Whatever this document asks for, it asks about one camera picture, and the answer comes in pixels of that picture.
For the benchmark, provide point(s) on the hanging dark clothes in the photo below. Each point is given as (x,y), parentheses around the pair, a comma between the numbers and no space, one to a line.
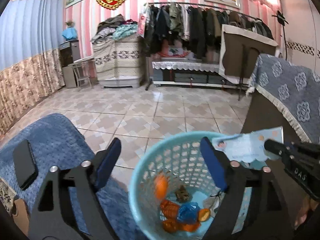
(200,27)

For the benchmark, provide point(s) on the black rectangular case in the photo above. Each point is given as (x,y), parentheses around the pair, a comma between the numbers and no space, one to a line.
(25,166)

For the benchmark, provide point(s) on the light blue plastic basket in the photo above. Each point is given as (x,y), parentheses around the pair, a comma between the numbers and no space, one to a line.
(179,159)

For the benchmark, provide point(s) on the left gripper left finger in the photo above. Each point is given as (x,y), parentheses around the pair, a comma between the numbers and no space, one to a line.
(67,206)

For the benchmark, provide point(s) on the grey printed snack bag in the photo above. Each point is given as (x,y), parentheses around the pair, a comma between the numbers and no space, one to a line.
(7,196)

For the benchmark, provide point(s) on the metal clothes rack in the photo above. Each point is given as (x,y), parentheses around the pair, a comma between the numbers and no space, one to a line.
(200,12)

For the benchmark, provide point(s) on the blue floral sofa cover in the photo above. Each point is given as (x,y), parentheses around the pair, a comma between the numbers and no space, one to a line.
(293,90)

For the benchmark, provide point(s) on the brown crumpled wrapper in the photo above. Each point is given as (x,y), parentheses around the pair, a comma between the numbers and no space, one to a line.
(182,195)

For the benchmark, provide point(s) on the grey water dispenser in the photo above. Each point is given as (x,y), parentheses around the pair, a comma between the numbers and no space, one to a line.
(69,52)

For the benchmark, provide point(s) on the pile of folded clothes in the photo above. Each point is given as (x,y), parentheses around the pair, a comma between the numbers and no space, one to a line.
(115,28)

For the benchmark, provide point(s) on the light blue paper card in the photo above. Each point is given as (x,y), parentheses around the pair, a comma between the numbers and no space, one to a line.
(249,147)

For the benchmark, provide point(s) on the brown phone case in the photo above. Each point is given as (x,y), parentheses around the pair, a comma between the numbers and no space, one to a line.
(20,215)

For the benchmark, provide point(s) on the blue plastic wrapper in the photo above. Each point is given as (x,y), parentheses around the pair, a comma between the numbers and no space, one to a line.
(188,213)

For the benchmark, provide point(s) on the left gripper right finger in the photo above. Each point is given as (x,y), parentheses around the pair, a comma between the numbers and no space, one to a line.
(267,215)

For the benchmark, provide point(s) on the patterned cloth covered cabinet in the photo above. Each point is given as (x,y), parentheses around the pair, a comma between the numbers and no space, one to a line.
(119,63)

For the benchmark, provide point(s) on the person's right hand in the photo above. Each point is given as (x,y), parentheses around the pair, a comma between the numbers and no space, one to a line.
(307,205)

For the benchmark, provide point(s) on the blue and floral curtain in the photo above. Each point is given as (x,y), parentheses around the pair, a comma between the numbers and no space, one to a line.
(30,65)

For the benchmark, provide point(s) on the small metal folding table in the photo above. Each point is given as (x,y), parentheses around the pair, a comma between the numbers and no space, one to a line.
(80,70)

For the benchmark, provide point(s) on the small orange mandarin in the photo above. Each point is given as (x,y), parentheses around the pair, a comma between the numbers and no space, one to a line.
(161,186)

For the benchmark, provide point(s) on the low tv stand with lace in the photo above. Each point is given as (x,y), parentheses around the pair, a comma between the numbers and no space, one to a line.
(194,74)

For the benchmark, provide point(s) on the blue textured table cloth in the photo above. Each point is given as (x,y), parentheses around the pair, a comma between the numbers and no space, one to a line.
(55,141)

